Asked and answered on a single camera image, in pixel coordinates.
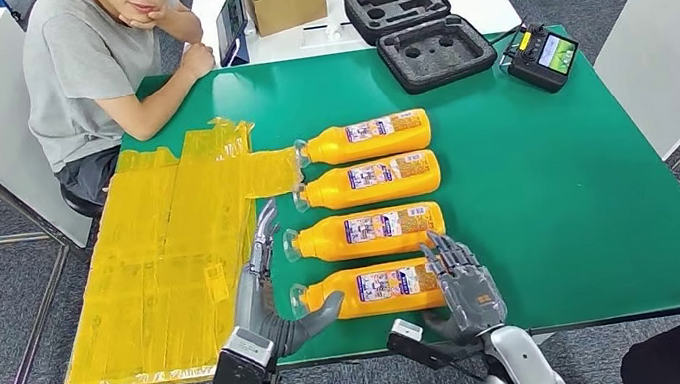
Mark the person's right hand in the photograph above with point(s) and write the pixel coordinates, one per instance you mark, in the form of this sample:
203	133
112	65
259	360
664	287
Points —
198	60

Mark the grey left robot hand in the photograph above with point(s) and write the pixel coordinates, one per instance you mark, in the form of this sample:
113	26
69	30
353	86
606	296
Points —
256	302

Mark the person's left hand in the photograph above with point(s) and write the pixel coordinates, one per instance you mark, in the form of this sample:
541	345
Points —
146	18

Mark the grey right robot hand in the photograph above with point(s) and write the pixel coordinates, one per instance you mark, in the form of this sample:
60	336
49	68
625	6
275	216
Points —
474	298

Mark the orange bottle with clear cap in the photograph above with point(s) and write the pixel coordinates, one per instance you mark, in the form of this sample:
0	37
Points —
334	151
395	302
327	245
340	195

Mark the person's left forearm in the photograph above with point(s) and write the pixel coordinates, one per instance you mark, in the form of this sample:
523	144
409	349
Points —
184	26

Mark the person's right forearm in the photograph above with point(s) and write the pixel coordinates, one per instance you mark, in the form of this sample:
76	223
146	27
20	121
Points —
145	108

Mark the black tablet on stand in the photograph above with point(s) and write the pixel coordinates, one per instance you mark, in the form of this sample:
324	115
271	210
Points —
230	23

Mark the yellow taped sheet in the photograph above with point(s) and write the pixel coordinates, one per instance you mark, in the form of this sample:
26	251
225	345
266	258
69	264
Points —
159	276

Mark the small white object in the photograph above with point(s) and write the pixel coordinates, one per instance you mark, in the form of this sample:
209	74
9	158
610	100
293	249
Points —
331	32

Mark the black stool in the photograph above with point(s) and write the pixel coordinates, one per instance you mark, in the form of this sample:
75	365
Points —
79	206

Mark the black foam-lined case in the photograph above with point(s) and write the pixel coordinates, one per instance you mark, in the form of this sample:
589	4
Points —
428	65

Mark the black remote controller with screen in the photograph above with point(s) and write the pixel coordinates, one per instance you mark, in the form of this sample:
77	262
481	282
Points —
538	66

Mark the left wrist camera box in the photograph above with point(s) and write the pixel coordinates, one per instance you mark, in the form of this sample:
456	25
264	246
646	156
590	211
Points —
249	348

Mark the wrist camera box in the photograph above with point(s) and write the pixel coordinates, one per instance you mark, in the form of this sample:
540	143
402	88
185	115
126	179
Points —
249	348
410	334

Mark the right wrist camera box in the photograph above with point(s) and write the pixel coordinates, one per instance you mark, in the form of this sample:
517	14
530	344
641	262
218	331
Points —
410	334

